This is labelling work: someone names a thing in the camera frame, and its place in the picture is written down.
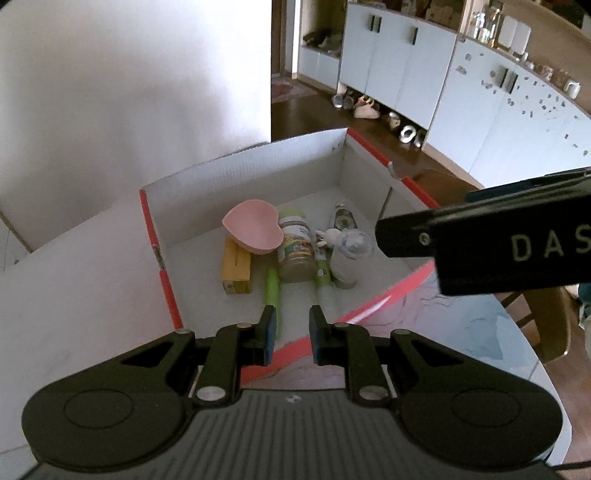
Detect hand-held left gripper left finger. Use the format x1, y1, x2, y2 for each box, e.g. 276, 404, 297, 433
117, 305, 280, 409

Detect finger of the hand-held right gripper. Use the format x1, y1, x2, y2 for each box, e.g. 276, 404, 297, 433
464, 168, 591, 205
376, 209, 440, 259

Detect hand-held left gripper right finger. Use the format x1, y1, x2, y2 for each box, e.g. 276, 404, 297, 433
308, 305, 468, 404

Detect green marker pen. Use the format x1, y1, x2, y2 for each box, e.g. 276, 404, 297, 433
263, 268, 283, 335

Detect clear bottle with white cap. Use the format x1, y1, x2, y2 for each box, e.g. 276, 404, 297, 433
330, 229, 374, 289

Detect green and white tube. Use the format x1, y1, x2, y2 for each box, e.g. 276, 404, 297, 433
314, 231, 334, 320

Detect yellow box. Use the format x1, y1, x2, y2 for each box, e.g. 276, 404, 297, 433
220, 236, 254, 295

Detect white rabbit plush toy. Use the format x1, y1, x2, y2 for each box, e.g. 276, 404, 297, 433
315, 227, 342, 250

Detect jar with green label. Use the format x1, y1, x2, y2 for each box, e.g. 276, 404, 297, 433
277, 209, 317, 284

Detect pink heart-shaped bowl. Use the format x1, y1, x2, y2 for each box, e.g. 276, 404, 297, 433
222, 199, 284, 254

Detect white cardboard box red edges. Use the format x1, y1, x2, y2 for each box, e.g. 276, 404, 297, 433
139, 128, 442, 385

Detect wide white speckled cabinet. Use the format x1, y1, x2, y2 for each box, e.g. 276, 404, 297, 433
424, 37, 591, 191

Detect wooden chair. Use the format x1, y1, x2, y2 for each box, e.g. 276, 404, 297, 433
501, 284, 574, 366

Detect silver shoes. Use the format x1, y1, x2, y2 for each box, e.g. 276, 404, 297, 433
387, 111, 428, 148

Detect pink and white shoes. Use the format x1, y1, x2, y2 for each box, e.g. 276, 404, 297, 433
353, 96, 382, 120

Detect white containers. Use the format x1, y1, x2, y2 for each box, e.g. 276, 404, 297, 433
499, 16, 530, 52

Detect tall white cabinet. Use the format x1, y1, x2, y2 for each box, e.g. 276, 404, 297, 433
338, 2, 459, 136

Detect glass jars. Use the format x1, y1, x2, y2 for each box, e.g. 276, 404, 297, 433
471, 6, 504, 47

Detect patterned rug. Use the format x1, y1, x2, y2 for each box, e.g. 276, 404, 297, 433
270, 78, 320, 105

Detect low white cabinet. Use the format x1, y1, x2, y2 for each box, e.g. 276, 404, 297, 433
297, 43, 343, 91

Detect clutter on low cabinet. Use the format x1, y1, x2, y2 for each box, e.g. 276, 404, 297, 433
302, 28, 345, 52

